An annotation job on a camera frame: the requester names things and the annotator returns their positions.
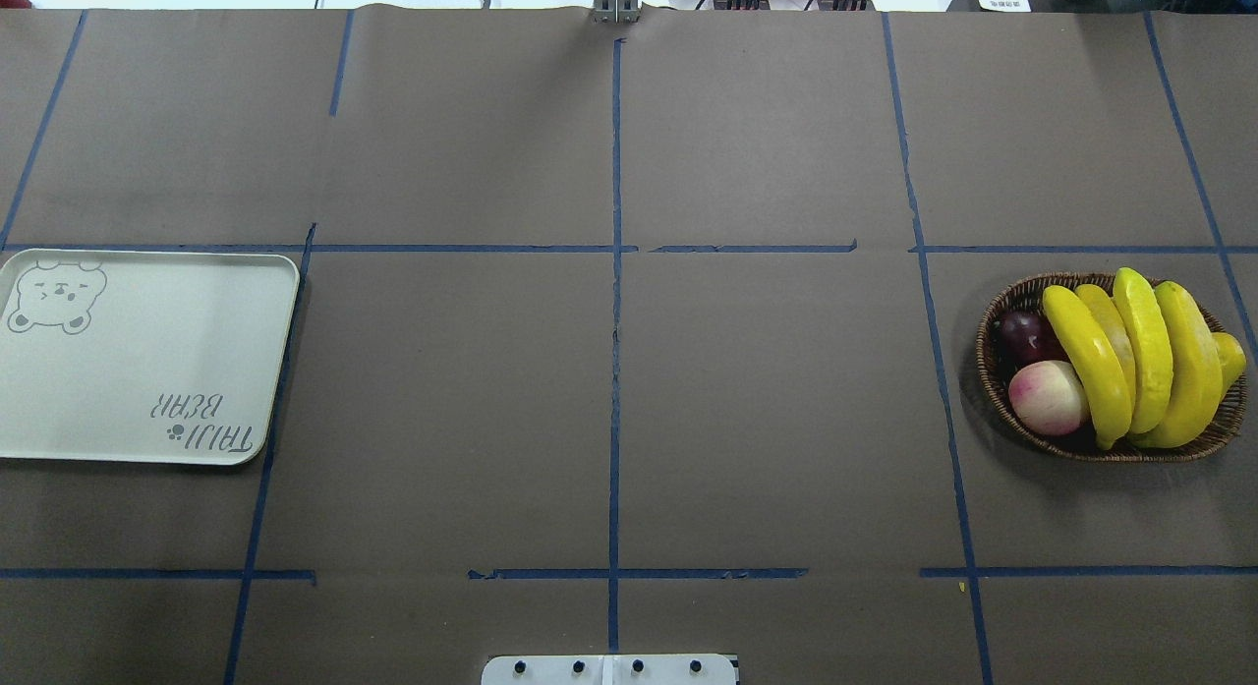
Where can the brown wicker basket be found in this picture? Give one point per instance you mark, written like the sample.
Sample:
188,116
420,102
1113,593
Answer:
994,374

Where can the aluminium frame post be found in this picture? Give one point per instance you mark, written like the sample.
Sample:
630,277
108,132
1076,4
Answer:
616,11

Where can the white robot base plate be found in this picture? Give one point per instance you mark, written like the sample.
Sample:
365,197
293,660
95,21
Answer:
682,668

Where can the yellow mango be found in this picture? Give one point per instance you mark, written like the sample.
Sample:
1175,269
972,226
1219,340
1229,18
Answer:
1231,355

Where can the white bear print tray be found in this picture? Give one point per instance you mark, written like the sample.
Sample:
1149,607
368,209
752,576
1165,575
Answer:
163,357

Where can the pink white peach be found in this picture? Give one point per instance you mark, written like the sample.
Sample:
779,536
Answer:
1049,399

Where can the dark purple plum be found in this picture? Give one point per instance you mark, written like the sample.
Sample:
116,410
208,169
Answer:
1027,338

